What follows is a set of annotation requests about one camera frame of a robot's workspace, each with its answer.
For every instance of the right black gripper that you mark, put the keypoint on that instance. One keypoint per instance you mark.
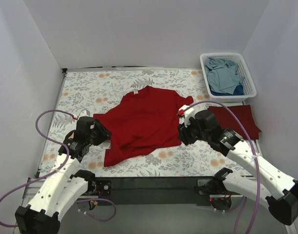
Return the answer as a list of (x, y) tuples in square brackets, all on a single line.
[(185, 134)]

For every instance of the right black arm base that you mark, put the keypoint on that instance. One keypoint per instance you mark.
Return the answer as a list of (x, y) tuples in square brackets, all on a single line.
[(204, 189)]

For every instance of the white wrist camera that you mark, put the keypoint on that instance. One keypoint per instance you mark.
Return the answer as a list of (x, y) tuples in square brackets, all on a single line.
[(84, 113), (186, 112)]

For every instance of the floral patterned table mat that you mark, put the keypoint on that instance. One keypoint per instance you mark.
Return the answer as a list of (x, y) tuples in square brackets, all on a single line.
[(100, 91)]

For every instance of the white plastic basket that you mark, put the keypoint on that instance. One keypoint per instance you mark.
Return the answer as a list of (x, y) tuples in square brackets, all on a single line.
[(248, 87)]

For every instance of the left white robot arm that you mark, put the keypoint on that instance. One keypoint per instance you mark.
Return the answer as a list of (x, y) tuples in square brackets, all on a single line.
[(44, 212)]

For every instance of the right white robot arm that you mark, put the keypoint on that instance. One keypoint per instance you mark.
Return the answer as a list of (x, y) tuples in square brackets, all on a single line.
[(272, 188)]

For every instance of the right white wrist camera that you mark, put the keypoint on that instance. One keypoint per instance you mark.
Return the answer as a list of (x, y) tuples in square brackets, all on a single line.
[(186, 112)]

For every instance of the folded dark red t shirt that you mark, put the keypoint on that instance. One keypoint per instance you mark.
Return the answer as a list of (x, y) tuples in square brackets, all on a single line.
[(243, 114)]

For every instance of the light blue t shirt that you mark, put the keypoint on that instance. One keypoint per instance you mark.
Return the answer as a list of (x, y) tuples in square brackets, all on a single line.
[(222, 75)]

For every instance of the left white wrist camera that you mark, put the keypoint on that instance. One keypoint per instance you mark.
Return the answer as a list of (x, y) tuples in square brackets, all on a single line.
[(84, 113)]

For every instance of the dark blue t shirt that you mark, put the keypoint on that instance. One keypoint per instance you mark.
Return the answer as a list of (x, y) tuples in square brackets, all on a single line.
[(237, 92)]

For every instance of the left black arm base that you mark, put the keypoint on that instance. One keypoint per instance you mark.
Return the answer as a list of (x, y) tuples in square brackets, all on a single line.
[(99, 187)]

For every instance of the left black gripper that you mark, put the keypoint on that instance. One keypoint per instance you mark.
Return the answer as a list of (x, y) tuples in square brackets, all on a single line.
[(101, 132)]

